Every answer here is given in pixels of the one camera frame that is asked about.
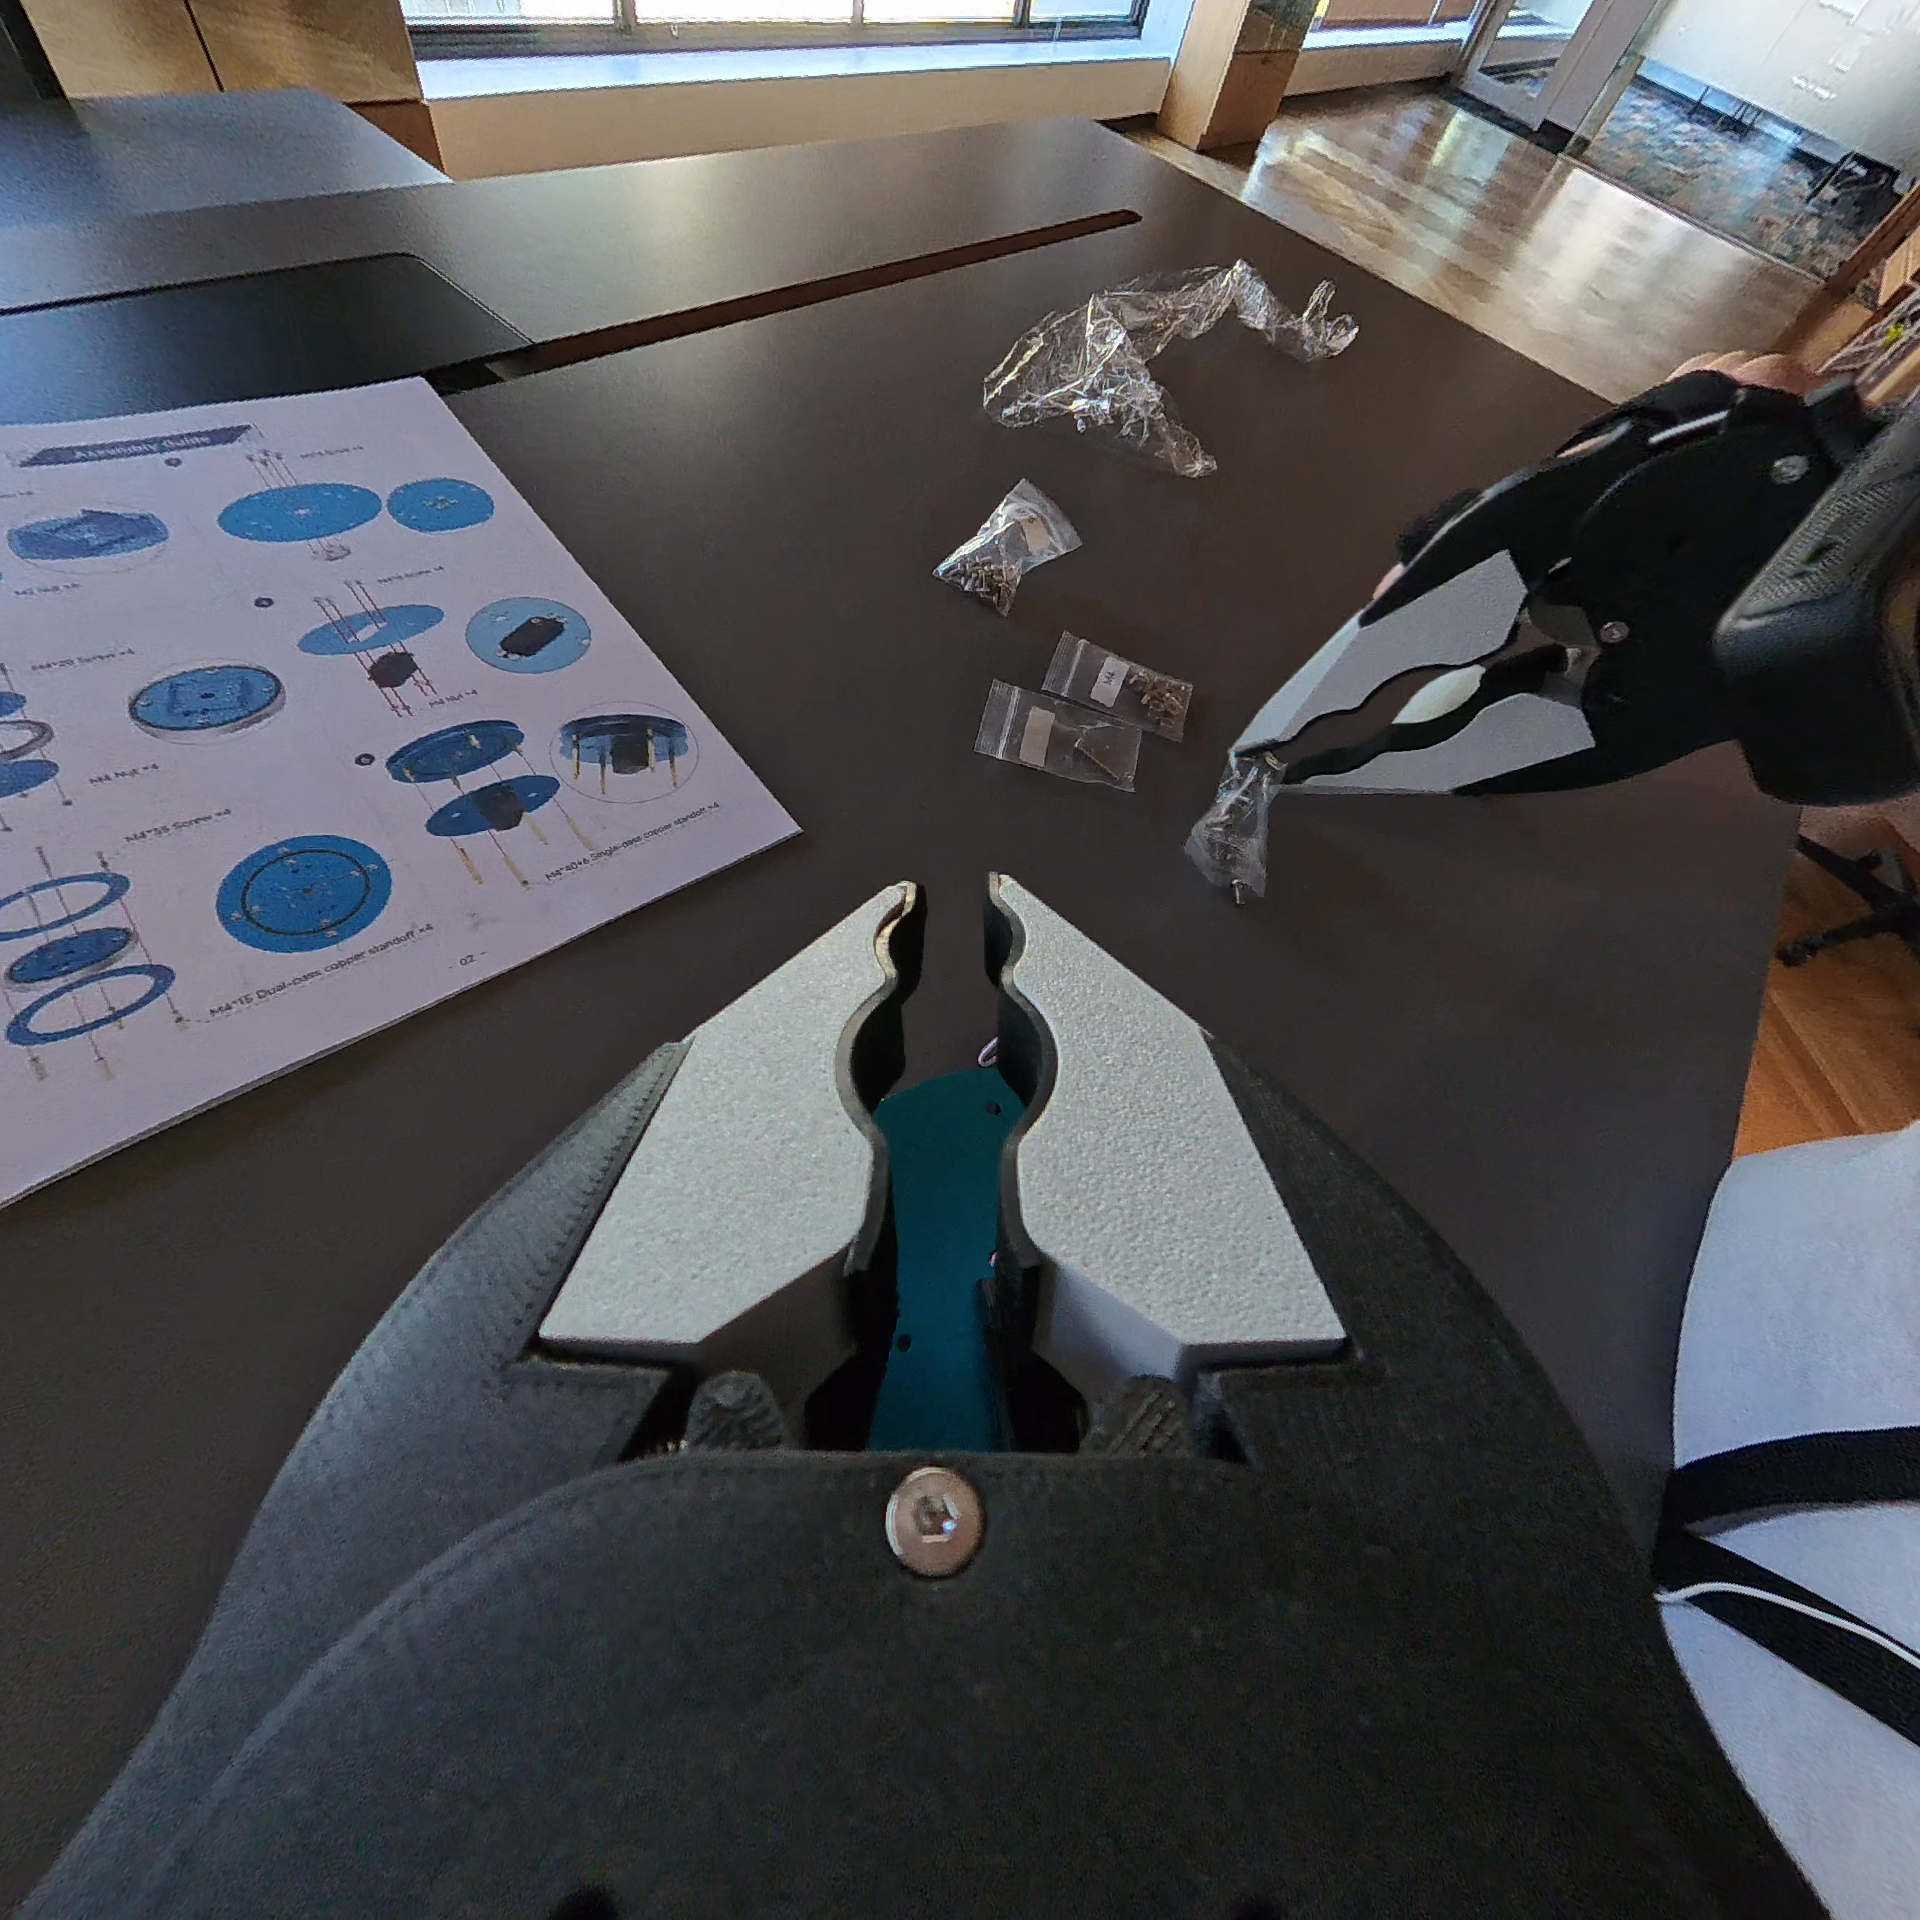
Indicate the clear bag of nuts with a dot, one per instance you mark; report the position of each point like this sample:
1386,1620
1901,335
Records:
1115,682

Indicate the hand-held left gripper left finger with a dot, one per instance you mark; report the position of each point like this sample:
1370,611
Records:
706,1202

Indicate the dark grey desk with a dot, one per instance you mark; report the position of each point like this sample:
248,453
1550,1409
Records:
225,195
1348,1125

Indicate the person's right hand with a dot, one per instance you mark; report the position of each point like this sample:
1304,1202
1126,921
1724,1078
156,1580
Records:
1751,371

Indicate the clear bag with flat part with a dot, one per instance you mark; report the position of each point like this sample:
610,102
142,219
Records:
1050,733

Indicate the open instruction booklet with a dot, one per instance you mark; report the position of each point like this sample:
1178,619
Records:
629,839

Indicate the person's white shirt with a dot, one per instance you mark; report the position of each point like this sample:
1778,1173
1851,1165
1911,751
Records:
1799,1321

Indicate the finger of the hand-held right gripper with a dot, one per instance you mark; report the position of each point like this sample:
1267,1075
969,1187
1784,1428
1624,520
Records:
1511,742
1425,631

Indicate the blue round metal plate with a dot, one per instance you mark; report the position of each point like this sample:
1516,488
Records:
936,1275

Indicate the small clear screw bag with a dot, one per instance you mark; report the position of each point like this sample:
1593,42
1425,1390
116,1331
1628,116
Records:
1005,548
1232,830

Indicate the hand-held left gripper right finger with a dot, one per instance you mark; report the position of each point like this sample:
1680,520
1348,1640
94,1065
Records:
1183,1202

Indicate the black office chair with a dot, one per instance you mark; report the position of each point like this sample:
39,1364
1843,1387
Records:
1853,898

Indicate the crumpled clear plastic wrap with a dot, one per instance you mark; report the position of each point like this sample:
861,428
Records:
1110,360

